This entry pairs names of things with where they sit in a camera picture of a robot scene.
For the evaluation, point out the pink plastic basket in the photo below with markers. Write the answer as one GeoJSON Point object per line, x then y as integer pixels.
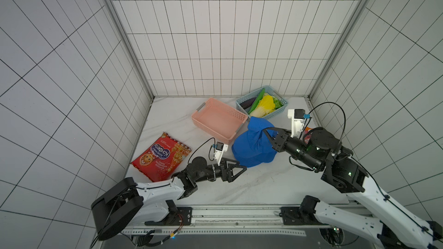
{"type": "Point", "coordinates": [219, 120]}

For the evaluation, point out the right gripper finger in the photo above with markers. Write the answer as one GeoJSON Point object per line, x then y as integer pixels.
{"type": "Point", "coordinates": [273, 129]}
{"type": "Point", "coordinates": [271, 136]}

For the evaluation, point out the green cucumber toy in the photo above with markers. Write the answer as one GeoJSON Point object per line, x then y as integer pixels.
{"type": "Point", "coordinates": [256, 101]}

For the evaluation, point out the light blue plastic basket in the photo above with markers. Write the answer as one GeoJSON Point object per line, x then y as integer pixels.
{"type": "Point", "coordinates": [268, 91]}

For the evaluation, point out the orange candy bag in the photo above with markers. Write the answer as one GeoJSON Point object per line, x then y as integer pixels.
{"type": "Point", "coordinates": [306, 135]}

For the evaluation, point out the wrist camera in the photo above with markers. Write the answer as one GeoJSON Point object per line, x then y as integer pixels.
{"type": "Point", "coordinates": [219, 149]}
{"type": "Point", "coordinates": [299, 120]}

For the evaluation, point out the aluminium mounting rail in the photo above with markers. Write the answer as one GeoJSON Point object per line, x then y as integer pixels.
{"type": "Point", "coordinates": [222, 219]}

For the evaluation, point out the green lettuce toy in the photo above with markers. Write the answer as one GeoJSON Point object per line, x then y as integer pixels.
{"type": "Point", "coordinates": [277, 103]}

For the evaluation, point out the dark purple eggplant toy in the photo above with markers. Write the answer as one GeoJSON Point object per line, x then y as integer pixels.
{"type": "Point", "coordinates": [248, 103]}

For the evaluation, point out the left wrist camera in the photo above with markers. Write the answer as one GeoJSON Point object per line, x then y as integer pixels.
{"type": "Point", "coordinates": [219, 149]}

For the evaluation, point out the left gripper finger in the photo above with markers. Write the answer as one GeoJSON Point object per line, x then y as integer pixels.
{"type": "Point", "coordinates": [236, 172]}
{"type": "Point", "coordinates": [231, 164]}

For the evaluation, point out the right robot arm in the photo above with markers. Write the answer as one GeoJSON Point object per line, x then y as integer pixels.
{"type": "Point", "coordinates": [391, 225]}

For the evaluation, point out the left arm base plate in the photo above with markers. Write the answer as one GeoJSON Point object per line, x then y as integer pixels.
{"type": "Point", "coordinates": [181, 216]}

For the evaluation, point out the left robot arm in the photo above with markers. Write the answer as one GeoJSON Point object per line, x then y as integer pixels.
{"type": "Point", "coordinates": [130, 203]}

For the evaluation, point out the yellow napa cabbage toy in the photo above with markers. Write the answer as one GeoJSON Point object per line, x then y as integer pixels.
{"type": "Point", "coordinates": [265, 107]}

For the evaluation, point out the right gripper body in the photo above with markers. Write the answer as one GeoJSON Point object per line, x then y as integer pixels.
{"type": "Point", "coordinates": [282, 142]}

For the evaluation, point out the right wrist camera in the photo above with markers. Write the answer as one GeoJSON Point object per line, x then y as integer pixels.
{"type": "Point", "coordinates": [299, 120]}

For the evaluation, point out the red cookie snack bag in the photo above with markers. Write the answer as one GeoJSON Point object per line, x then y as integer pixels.
{"type": "Point", "coordinates": [161, 159]}

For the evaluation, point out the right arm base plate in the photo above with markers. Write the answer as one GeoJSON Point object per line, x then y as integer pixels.
{"type": "Point", "coordinates": [291, 216]}

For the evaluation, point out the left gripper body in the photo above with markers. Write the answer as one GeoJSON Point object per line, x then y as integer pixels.
{"type": "Point", "coordinates": [225, 176]}

